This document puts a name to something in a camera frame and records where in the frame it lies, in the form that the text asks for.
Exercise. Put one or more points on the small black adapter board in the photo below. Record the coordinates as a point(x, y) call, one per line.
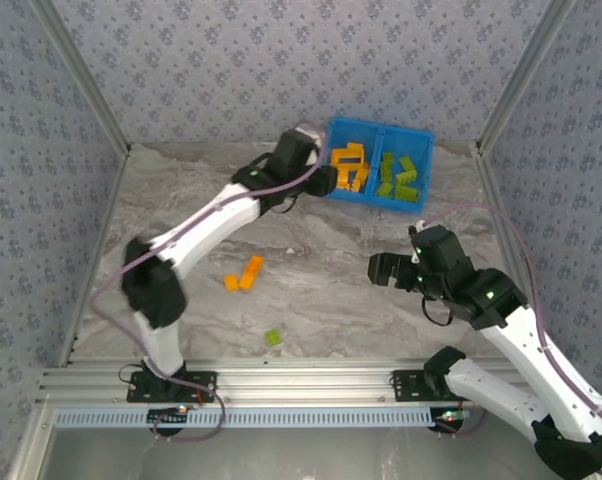
point(168, 415)
point(451, 416)

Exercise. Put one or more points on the aluminium crossbar rail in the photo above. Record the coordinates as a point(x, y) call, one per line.
point(301, 380)

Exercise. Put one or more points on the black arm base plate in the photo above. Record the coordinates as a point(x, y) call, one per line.
point(406, 387)
point(203, 387)

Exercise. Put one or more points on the small orange lego brick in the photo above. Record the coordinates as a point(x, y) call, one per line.
point(230, 283)

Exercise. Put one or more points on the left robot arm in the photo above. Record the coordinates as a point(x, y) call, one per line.
point(206, 225)

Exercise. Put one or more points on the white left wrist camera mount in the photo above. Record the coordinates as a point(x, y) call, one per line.
point(312, 136)

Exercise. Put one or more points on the small hollow orange lego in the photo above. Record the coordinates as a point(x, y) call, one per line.
point(342, 177)

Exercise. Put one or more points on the long orange lego brick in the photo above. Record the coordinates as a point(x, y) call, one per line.
point(251, 272)

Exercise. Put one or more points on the blue two-compartment bin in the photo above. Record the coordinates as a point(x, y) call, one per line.
point(421, 145)

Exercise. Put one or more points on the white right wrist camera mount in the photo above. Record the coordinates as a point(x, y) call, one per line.
point(417, 226)

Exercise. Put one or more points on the green lego plate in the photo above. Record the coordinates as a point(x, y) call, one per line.
point(406, 194)

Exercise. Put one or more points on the aluminium frame post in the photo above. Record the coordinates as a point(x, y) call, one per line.
point(84, 75)
point(523, 75)

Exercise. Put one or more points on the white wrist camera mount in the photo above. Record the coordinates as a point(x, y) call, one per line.
point(312, 136)
point(417, 226)

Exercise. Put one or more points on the small green lego brick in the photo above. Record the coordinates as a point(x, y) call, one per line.
point(273, 337)

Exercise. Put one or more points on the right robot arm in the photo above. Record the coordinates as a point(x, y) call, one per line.
point(531, 360)

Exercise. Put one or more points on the long studded green lego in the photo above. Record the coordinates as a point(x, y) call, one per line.
point(387, 165)

